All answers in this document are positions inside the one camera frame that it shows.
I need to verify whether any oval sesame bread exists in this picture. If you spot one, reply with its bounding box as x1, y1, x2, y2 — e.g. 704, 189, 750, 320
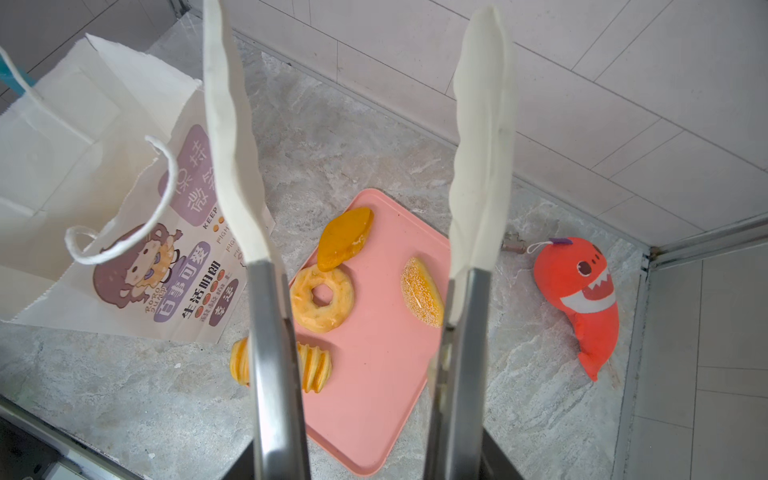
400, 257, 444, 328

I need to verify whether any ring shaped bread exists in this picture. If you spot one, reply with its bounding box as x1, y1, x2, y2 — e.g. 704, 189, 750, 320
290, 265, 355, 334

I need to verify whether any pink plastic tray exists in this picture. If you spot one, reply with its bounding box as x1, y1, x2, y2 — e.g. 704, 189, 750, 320
296, 189, 450, 477

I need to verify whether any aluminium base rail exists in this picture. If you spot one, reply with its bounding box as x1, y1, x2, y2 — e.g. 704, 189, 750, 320
1, 397, 139, 480

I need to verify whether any red plush fish toy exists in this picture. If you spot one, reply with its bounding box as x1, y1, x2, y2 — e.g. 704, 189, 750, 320
526, 237, 620, 381

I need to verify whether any dark orange oval bread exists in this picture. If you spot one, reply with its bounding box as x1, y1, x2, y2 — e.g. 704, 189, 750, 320
317, 207, 374, 272

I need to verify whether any ridged yellow bread loaf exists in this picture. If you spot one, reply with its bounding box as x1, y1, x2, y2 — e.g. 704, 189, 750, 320
229, 337, 333, 393

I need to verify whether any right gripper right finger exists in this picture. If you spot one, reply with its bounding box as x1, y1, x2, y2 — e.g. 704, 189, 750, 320
423, 5, 517, 479

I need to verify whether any white printed paper bag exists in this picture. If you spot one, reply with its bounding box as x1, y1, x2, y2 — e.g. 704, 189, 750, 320
1, 35, 247, 343

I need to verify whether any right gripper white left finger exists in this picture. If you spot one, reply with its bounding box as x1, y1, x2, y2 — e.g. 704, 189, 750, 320
203, 1, 311, 479

